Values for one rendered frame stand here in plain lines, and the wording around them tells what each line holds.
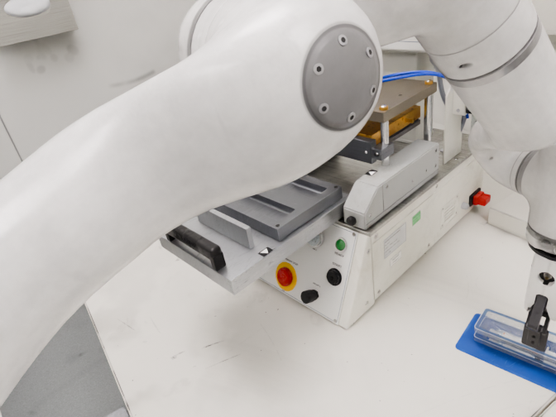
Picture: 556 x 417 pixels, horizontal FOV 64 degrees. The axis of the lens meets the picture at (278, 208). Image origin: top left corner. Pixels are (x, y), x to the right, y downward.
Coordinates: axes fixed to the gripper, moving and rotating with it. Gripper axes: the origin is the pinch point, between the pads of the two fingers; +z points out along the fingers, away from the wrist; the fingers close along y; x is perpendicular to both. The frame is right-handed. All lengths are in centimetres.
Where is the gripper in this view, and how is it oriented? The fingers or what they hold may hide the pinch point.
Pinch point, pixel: (542, 323)
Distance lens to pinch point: 81.9
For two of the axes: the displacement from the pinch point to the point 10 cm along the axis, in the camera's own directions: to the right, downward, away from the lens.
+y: 6.5, -4.7, 6.0
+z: 1.5, 8.5, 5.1
